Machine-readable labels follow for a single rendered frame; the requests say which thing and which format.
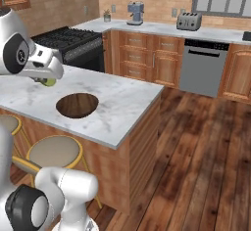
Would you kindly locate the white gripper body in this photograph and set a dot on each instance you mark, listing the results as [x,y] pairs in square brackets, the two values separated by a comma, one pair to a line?
[52,69]

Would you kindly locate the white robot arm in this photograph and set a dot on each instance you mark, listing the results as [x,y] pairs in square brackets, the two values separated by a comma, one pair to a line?
[70,189]

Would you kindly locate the yellow-green lemon wedge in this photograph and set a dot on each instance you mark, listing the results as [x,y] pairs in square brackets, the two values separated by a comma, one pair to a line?
[49,82]

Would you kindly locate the dark wooden bowl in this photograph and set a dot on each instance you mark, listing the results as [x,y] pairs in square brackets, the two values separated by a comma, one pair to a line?
[77,105]

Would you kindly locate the wooden base cabinet run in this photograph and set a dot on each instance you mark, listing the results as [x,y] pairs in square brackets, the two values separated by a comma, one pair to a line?
[147,58]

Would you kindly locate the black gas range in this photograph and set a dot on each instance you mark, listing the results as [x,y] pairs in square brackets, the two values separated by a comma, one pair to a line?
[73,45]

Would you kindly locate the small potted plant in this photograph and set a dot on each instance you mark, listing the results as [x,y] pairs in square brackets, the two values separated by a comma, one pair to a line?
[107,15]

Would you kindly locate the blue coffee machine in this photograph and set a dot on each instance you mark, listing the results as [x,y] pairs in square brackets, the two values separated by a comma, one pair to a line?
[135,13]

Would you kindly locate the silver toaster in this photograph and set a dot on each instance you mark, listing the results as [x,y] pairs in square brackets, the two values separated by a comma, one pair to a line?
[189,21]

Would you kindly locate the stainless steel dishwasher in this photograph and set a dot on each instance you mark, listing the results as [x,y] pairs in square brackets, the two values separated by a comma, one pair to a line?
[202,68]

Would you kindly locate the black flat object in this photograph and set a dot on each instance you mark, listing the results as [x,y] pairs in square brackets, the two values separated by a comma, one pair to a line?
[247,36]

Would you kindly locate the grey wall outlet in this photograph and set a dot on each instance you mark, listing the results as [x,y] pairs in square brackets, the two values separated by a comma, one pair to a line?
[86,10]
[113,8]
[174,12]

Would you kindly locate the beige stool with yellow frame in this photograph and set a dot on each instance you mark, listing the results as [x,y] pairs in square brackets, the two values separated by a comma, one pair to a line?
[55,151]
[7,123]

